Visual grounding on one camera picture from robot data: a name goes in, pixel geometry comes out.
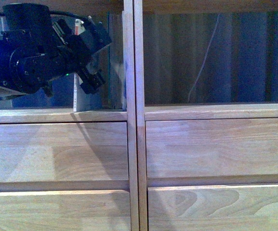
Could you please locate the lower right wooden drawer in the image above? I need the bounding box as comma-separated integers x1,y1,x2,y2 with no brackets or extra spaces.
148,185,278,231

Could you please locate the grey book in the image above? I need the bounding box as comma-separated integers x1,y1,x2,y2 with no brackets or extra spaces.
73,19,102,112

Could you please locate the upper left wooden drawer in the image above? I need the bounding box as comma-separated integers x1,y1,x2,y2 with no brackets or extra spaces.
0,122,128,183

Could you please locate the upper right wooden drawer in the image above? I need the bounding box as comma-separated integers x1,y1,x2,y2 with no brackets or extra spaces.
146,118,278,179

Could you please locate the white cable behind right shelf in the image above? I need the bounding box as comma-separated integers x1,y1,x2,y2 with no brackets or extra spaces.
187,13,221,103

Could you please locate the right wooden shelf unit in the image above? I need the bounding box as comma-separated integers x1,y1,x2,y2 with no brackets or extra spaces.
133,0,278,231

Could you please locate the wooden drawer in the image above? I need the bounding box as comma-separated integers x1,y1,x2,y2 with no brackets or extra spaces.
148,185,278,231
0,190,131,231
146,118,278,179
0,122,128,183

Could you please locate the wooden shelf unit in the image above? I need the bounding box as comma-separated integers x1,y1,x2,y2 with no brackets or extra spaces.
133,0,278,231
0,0,140,231

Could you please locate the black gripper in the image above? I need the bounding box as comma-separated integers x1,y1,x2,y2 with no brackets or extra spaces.
53,16,112,94

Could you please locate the left wooden shelf unit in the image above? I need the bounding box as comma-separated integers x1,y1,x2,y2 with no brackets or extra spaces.
0,0,140,231

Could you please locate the lower left wooden drawer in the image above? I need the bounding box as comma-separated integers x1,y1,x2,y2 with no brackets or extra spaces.
0,190,131,231

